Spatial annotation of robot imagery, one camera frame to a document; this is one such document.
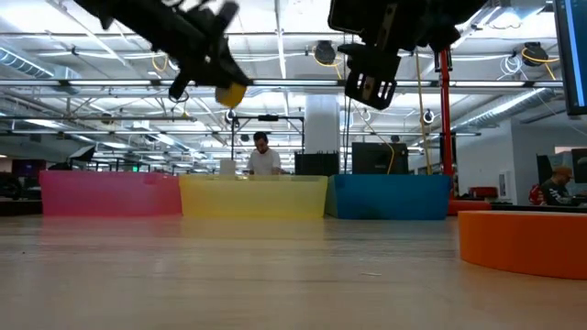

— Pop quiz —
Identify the blue plastic bin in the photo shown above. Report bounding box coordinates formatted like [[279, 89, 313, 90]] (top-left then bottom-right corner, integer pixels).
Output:
[[324, 172, 453, 221]]

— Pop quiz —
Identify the white building column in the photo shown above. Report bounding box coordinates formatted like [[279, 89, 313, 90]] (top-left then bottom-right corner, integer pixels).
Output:
[[304, 93, 342, 155]]

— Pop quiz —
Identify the yellow hanging cable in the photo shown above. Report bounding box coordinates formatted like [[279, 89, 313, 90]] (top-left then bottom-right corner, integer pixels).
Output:
[[414, 49, 435, 176]]

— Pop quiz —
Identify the large black equipment case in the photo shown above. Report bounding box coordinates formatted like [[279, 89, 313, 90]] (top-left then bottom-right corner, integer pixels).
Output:
[[350, 141, 410, 176]]

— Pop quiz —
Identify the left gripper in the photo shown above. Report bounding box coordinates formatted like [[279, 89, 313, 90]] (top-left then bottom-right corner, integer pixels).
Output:
[[150, 0, 254, 101]]

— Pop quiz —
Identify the orange tape roll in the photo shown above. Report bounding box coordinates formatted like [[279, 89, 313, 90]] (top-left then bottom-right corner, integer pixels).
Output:
[[458, 209, 587, 281]]

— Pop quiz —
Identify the yellow tape roll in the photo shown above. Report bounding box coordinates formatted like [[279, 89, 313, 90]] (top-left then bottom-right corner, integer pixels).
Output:
[[214, 82, 249, 110]]

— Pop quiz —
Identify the silver ventilation duct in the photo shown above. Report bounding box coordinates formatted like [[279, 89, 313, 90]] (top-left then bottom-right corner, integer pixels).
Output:
[[451, 86, 559, 134]]

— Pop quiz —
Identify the person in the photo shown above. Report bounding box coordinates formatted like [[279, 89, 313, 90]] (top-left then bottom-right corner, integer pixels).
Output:
[[539, 165, 576, 206], [246, 131, 283, 177]]

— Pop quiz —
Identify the pink plastic bin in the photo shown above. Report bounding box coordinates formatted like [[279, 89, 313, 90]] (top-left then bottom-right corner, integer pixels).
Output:
[[39, 170, 183, 217]]

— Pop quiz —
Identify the black ceiling cord reel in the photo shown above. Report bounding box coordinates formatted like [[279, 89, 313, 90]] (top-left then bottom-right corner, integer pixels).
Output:
[[313, 38, 338, 66], [521, 40, 550, 68]]

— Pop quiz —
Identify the black background rig frame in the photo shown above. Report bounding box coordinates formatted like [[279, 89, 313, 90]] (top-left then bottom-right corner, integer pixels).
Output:
[[230, 114, 306, 161]]

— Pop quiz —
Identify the yellow plastic bin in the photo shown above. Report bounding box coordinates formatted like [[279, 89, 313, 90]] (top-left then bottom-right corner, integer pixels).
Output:
[[178, 173, 329, 219]]

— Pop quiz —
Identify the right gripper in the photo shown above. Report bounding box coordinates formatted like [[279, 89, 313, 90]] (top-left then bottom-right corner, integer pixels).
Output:
[[327, 0, 414, 112]]

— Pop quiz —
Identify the computer monitor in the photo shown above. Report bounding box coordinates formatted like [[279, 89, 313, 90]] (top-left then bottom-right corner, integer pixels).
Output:
[[551, 0, 587, 116]]

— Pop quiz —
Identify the low black equipment case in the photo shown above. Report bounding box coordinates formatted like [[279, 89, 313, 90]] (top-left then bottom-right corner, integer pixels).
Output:
[[293, 151, 341, 177]]

